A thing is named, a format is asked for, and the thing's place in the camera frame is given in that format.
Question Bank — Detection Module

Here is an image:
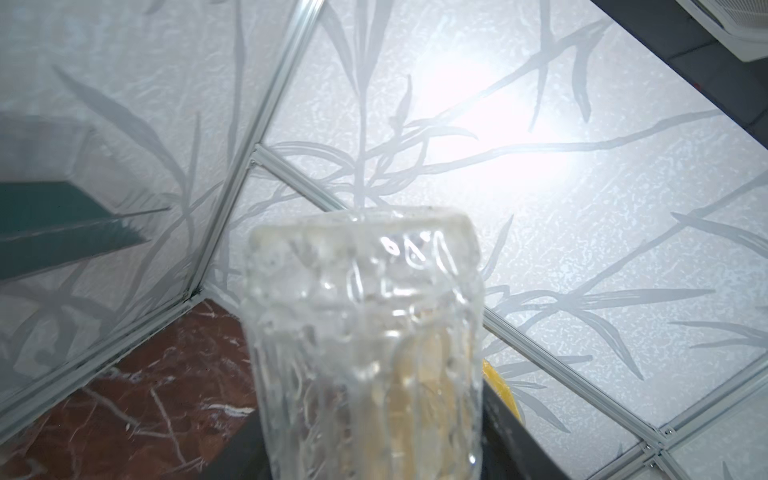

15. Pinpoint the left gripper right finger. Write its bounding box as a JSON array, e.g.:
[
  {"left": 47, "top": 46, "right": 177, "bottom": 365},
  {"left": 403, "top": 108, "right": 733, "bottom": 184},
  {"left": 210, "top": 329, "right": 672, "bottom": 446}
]
[{"left": 480, "top": 381, "right": 570, "bottom": 480}]

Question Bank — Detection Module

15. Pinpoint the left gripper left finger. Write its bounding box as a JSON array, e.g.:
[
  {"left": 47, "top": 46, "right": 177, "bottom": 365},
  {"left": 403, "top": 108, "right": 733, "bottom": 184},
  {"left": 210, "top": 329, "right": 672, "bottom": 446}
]
[{"left": 200, "top": 413, "right": 267, "bottom": 480}]

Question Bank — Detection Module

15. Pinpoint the clear crushed bottle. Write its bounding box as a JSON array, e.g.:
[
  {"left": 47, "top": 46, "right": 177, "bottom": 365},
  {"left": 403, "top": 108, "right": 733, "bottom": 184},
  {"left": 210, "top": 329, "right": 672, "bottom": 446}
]
[{"left": 241, "top": 207, "right": 484, "bottom": 479}]

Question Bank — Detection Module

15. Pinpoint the yellow trash bin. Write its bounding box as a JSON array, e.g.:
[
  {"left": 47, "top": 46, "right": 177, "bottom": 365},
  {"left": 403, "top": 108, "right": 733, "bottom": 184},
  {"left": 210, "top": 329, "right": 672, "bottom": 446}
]
[{"left": 482, "top": 360, "right": 523, "bottom": 422}]

